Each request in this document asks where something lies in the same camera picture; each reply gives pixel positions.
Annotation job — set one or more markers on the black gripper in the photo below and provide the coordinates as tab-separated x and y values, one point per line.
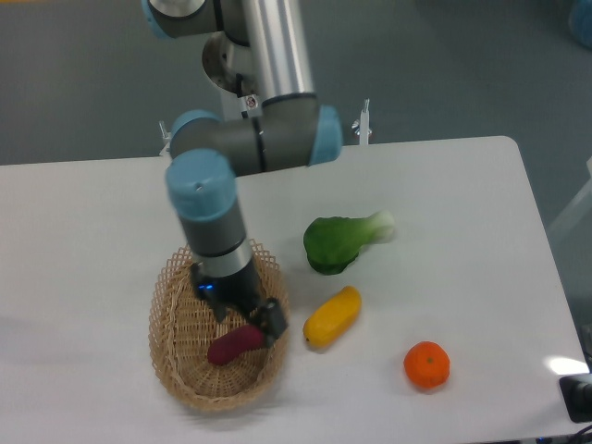
240	292

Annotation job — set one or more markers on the purple sweet potato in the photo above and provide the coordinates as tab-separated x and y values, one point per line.
230	346

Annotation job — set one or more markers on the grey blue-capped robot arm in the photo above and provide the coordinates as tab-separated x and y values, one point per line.
262	53

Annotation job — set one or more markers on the woven wicker basket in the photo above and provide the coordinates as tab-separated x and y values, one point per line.
208	365

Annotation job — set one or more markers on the yellow mango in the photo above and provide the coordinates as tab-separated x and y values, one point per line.
333	318

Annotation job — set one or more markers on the green bok choy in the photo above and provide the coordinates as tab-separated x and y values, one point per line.
333	243

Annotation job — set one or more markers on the orange tangerine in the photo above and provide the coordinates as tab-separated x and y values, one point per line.
427	365

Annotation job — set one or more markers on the black device at table edge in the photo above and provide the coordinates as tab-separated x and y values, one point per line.
576	392

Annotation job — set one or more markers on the blue object in corner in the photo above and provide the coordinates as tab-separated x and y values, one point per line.
580	20

